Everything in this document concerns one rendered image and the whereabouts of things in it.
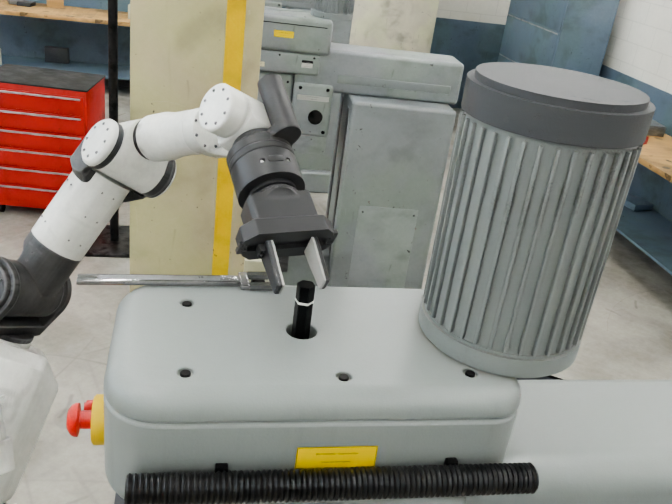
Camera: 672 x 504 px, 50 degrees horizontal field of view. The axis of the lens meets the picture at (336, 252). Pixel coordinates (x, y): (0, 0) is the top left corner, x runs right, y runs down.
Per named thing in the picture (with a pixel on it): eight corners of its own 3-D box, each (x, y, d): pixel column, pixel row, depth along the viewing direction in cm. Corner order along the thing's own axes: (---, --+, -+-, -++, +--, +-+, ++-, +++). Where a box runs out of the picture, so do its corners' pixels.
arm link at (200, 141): (244, 135, 93) (178, 145, 101) (291, 157, 99) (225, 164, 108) (252, 88, 94) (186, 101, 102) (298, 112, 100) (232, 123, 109)
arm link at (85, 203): (158, 140, 123) (83, 245, 124) (94, 101, 113) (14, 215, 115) (185, 168, 115) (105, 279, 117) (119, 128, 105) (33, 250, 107)
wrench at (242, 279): (75, 289, 88) (75, 283, 88) (78, 274, 92) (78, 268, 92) (272, 290, 94) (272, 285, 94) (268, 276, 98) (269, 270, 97)
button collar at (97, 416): (90, 456, 86) (89, 415, 83) (96, 423, 91) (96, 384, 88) (108, 455, 86) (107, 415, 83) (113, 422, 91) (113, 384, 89)
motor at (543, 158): (445, 380, 81) (510, 97, 67) (400, 292, 98) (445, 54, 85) (606, 380, 85) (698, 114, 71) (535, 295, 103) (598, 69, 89)
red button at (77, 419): (65, 444, 85) (63, 417, 84) (70, 422, 89) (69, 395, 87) (94, 443, 86) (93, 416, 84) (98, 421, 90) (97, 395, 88)
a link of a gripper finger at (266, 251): (279, 296, 85) (266, 253, 88) (286, 282, 83) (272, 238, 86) (266, 298, 85) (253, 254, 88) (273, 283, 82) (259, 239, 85)
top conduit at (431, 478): (124, 516, 73) (124, 490, 71) (127, 486, 76) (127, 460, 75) (535, 500, 82) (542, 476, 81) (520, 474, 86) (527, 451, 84)
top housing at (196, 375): (98, 520, 77) (96, 399, 70) (120, 375, 100) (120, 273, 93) (506, 504, 87) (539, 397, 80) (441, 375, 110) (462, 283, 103)
